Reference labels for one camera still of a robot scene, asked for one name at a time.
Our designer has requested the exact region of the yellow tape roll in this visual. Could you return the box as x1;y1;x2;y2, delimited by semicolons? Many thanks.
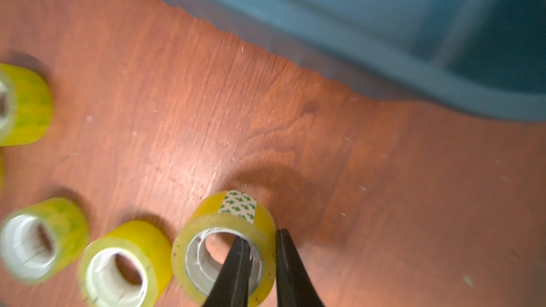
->
171;190;276;306
79;220;173;307
1;63;53;146
1;198;90;285
0;156;5;190

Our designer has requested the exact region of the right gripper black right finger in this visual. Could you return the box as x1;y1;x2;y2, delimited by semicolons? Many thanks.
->
276;229;324;307

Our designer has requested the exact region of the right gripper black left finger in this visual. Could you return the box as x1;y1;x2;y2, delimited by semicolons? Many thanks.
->
203;237;251;307

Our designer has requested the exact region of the teal plastic storage box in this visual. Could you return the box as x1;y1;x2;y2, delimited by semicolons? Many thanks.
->
163;0;545;122

